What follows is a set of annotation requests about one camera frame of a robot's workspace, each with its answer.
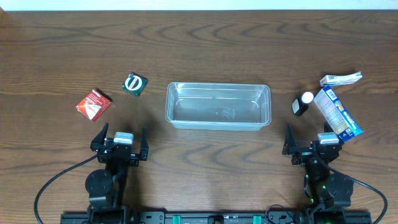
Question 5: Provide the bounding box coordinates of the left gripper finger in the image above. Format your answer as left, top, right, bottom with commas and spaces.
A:
140, 128, 149, 161
90, 123, 109, 152

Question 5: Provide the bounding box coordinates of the blue KoolFever box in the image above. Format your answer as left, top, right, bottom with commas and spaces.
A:
313, 86, 363, 142

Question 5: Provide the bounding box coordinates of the black bottle white cap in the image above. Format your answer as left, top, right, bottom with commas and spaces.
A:
292, 91, 314, 116

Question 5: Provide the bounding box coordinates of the red packet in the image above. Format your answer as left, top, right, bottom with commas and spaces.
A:
75, 89, 113, 122

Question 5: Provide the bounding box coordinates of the white toothpaste box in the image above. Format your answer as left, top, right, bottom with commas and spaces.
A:
320, 72, 363, 86

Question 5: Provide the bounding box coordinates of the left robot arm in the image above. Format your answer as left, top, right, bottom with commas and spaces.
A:
85, 123, 149, 211

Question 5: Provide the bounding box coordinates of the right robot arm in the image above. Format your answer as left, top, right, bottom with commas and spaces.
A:
282, 124, 354, 210

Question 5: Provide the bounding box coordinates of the clear plastic container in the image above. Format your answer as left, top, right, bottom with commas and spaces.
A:
165, 82, 272, 131

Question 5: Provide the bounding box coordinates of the green square packet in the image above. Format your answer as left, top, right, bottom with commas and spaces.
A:
121, 73, 148, 97

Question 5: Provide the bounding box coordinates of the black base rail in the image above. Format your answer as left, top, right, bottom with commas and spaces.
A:
60, 210, 372, 224

